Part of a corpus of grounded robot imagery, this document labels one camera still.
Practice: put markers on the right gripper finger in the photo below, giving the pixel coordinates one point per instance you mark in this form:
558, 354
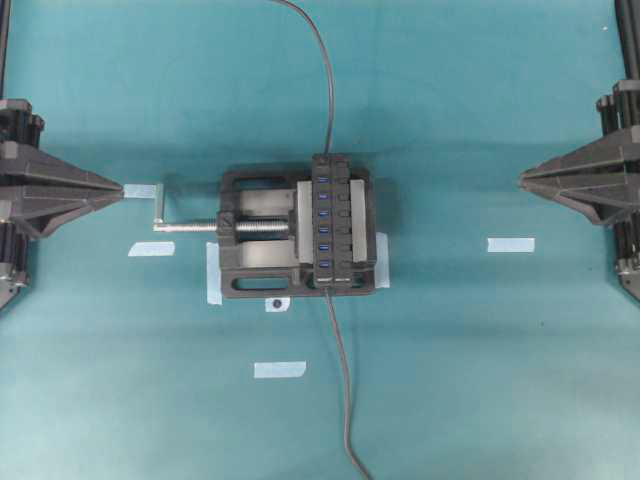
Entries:
607, 155
599, 202

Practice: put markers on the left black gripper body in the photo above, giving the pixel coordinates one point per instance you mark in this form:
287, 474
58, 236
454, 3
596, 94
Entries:
20, 125

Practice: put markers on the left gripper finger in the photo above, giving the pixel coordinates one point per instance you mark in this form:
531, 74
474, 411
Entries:
39, 211
30, 165

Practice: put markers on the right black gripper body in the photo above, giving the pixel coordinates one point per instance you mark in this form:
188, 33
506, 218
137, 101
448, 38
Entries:
619, 114

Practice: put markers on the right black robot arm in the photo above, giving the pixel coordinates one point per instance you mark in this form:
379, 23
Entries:
627, 18

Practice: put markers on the black multiport USB hub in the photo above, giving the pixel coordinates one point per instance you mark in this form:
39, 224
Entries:
331, 220

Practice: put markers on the blue tape near crank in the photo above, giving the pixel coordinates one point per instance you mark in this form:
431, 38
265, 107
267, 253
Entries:
139, 191

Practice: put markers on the blue tape right strip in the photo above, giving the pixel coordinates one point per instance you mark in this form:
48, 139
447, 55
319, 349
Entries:
511, 245

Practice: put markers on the blue tape strip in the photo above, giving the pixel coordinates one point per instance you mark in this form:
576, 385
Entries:
279, 370
511, 245
152, 249

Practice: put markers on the blue tape left strip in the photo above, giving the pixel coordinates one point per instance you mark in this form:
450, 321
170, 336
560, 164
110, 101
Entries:
152, 249

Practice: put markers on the blue tape under vise left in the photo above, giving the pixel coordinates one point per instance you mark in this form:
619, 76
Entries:
213, 275

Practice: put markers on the blue tape under vise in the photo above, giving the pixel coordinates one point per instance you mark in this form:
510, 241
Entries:
213, 275
382, 267

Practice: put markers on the blue tape under vise right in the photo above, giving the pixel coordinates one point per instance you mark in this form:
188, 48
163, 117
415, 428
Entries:
382, 267

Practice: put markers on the tape patch with black dot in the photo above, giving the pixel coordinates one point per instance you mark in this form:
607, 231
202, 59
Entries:
277, 305

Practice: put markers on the black bench vise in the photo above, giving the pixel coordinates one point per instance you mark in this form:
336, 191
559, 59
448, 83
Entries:
264, 233

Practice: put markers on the blue tape bottom strip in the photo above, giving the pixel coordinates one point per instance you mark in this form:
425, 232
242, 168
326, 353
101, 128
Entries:
279, 370

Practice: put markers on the silver vise crank handle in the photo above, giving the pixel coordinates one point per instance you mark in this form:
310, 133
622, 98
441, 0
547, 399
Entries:
161, 225

